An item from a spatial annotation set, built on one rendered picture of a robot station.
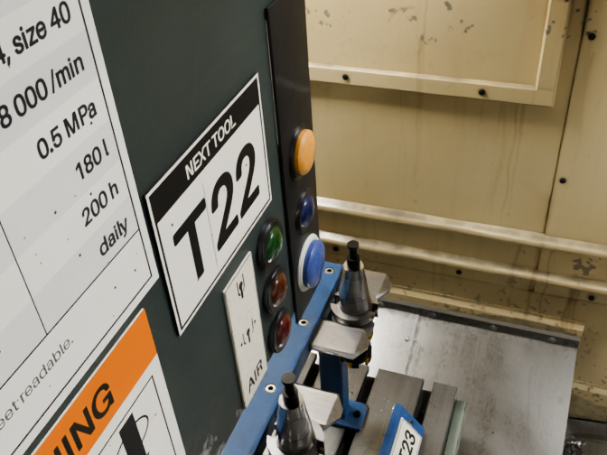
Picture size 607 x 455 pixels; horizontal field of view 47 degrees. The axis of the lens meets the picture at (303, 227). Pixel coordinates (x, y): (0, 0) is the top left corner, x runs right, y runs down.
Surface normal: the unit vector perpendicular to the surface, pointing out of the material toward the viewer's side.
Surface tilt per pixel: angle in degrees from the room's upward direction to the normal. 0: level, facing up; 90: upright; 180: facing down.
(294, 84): 90
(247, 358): 90
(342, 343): 0
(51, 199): 90
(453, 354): 24
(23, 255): 90
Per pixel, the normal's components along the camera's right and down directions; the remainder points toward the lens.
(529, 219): -0.35, 0.59
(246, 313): 0.94, 0.17
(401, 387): -0.06, -0.79
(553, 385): -0.20, -0.47
